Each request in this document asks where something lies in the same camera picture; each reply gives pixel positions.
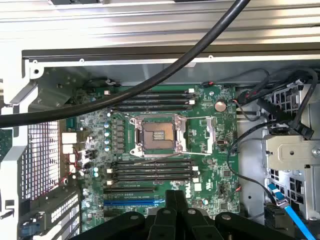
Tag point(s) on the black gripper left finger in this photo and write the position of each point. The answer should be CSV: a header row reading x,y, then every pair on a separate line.
x,y
165,220

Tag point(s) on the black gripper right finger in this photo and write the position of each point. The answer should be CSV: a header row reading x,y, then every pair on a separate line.
x,y
190,225

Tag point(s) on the black RAM slot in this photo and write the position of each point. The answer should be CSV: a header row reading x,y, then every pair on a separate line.
x,y
150,168
150,173
150,178
175,163
150,108
162,97
170,92
155,102

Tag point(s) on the blue expansion slot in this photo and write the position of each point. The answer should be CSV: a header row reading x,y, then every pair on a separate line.
x,y
130,202

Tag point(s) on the long black expansion slot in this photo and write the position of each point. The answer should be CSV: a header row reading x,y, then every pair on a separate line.
x,y
130,189

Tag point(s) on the short black expansion slot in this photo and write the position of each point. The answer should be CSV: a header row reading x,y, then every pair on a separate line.
x,y
117,213

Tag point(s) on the green motherboard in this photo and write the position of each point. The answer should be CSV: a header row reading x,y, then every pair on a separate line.
x,y
215,172

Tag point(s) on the thin metal locking lever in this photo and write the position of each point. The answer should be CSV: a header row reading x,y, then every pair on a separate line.
x,y
160,159
197,117

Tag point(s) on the black power plug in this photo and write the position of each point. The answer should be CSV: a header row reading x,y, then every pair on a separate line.
x,y
273,215

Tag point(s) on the CPU socket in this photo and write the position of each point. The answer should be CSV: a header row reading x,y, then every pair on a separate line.
x,y
157,135

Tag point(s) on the grey power supply unit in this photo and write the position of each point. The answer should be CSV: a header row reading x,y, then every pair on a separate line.
x,y
57,212

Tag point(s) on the silver coin cell battery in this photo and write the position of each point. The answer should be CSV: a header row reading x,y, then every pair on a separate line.
x,y
220,106

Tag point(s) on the metal disk bay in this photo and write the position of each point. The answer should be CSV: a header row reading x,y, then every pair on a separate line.
x,y
290,152

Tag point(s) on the blue case latch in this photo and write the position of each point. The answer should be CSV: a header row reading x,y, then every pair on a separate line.
x,y
30,230

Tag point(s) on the grey metal PC case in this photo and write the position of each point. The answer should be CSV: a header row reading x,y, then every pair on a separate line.
x,y
160,57

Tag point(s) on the green graphics card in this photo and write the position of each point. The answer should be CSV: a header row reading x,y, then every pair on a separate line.
x,y
5,142

